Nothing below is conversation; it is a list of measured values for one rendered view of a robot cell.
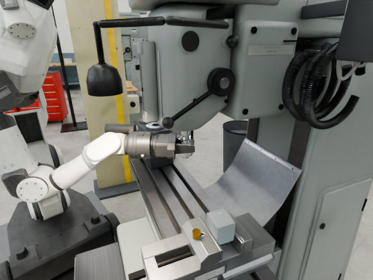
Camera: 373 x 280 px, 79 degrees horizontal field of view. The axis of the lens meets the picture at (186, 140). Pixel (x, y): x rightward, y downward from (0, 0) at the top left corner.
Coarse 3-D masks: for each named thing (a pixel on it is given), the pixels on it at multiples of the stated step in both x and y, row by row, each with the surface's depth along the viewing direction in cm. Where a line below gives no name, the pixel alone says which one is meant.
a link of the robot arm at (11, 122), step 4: (0, 112) 63; (0, 116) 61; (4, 116) 62; (8, 116) 63; (0, 120) 61; (4, 120) 62; (8, 120) 63; (12, 120) 65; (0, 124) 61; (4, 124) 62; (8, 124) 63; (12, 124) 64; (16, 124) 66; (0, 128) 61; (4, 128) 62
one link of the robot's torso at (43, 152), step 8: (40, 96) 101; (40, 104) 105; (16, 112) 96; (24, 112) 98; (32, 112) 100; (40, 112) 101; (16, 120) 99; (24, 120) 101; (32, 120) 103; (40, 120) 102; (24, 128) 103; (32, 128) 105; (40, 128) 107; (24, 136) 104; (32, 136) 106; (40, 136) 108; (32, 144) 105; (40, 144) 105; (48, 144) 112; (32, 152) 103; (40, 152) 105; (48, 152) 108; (40, 160) 106; (48, 160) 108; (56, 160) 111; (56, 168) 112
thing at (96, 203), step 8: (88, 192) 189; (96, 200) 180; (96, 208) 171; (104, 208) 171; (0, 232) 149; (0, 240) 143; (0, 248) 138; (8, 248) 138; (0, 256) 133; (8, 256) 133; (64, 272) 123; (72, 272) 123
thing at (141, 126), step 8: (136, 120) 119; (136, 128) 117; (144, 128) 108; (152, 128) 105; (160, 128) 106; (144, 160) 115; (152, 160) 107; (160, 160) 110; (168, 160) 112; (152, 168) 109
